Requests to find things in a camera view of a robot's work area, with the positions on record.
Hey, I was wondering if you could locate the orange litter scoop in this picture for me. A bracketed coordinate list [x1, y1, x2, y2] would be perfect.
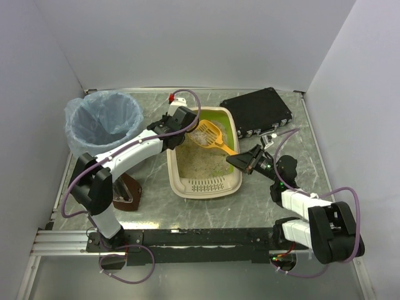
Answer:
[194, 120, 237, 155]

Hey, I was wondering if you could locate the beige green litter box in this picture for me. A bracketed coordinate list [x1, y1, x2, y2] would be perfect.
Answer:
[166, 107, 243, 199]

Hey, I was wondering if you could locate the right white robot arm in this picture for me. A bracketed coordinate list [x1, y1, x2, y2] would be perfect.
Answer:
[226, 145, 365, 264]

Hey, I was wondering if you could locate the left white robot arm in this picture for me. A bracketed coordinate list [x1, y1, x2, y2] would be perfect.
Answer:
[66, 106, 199, 249]

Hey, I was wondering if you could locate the black hard case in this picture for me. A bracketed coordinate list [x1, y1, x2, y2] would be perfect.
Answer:
[219, 87, 293, 139]

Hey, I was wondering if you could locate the trash bin with blue bag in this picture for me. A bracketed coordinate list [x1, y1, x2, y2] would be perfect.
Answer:
[64, 91, 144, 158]

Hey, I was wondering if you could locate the brown leather holder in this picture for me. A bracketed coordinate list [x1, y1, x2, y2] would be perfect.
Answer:
[112, 173, 142, 212]

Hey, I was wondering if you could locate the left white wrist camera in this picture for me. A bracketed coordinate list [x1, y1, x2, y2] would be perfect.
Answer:
[167, 94, 187, 116]

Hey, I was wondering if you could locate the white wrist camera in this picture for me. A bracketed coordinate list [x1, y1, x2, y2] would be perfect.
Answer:
[167, 94, 187, 116]
[261, 133, 278, 150]

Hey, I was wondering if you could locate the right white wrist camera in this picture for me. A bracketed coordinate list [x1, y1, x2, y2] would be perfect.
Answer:
[261, 133, 278, 150]

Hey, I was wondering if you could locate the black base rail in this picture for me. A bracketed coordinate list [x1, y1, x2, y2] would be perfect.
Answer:
[86, 227, 293, 266]

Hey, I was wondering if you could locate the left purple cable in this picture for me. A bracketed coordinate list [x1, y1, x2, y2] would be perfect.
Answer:
[61, 89, 201, 284]

